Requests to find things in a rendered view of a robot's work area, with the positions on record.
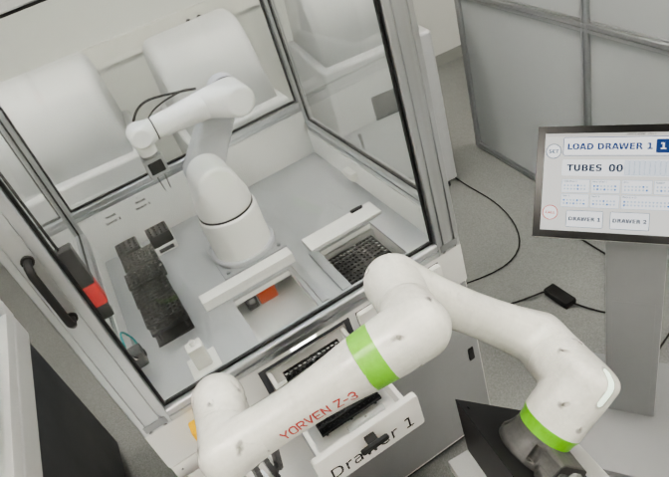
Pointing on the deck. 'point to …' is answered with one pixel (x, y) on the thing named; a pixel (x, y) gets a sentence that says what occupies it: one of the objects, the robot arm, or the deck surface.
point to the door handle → (47, 293)
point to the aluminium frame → (405, 39)
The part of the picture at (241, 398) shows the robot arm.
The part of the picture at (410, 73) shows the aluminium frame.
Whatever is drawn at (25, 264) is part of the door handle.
